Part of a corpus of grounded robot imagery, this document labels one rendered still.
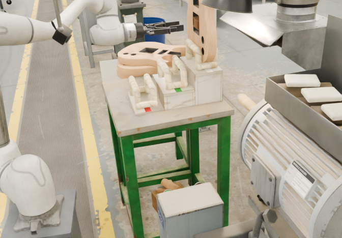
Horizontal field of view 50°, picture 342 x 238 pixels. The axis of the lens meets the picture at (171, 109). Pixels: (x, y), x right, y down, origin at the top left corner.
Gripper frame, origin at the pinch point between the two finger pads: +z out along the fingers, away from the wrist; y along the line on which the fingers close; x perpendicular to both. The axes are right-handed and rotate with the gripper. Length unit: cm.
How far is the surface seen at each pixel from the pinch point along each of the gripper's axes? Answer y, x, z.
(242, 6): 88, 26, -6
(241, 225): 106, -27, -12
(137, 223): 25, -96, -33
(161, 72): -6.1, -25.5, -7.7
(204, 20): 13.4, 4.7, 10.2
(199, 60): 10.9, -15.1, 8.4
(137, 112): 13.4, -36.6, -25.1
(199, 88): 14.3, -28.6, 6.8
